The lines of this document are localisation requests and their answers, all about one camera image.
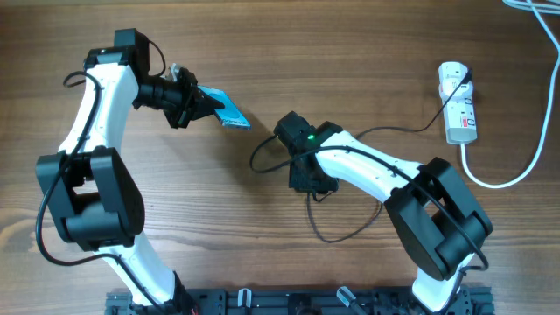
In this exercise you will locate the white power strip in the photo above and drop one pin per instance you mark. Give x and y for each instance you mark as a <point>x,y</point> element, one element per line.
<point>456,92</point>

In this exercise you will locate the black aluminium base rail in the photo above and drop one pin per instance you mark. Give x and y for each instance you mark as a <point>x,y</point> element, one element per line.
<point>382,300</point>

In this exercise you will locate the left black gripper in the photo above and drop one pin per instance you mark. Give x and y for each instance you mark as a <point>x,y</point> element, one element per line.
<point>192,99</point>

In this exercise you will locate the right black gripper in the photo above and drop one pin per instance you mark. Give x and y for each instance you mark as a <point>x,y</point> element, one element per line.
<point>295,181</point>

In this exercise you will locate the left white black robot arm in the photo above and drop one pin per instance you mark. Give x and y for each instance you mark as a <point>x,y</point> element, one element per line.
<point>87,189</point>

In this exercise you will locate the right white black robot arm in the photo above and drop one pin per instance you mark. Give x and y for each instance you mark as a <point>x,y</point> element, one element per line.
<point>439,222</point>

